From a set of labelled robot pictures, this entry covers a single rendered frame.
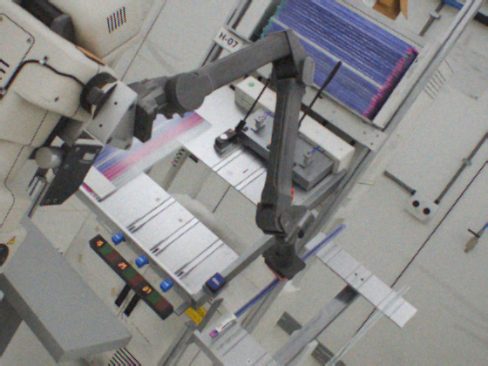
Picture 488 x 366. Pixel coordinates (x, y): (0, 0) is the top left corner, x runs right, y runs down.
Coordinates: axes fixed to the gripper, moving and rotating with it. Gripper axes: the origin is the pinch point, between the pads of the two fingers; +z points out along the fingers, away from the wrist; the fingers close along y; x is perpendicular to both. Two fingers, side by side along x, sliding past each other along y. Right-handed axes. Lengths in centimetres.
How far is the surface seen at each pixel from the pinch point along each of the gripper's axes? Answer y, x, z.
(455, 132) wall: 35, -178, 90
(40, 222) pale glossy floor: 152, 18, 112
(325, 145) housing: 28, -49, 5
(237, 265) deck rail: 15.7, 1.9, 10.6
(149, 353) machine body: 34, 28, 62
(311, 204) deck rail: 17.8, -32.6, 12.8
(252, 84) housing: 66, -51, 2
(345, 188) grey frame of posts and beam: 16, -48, 16
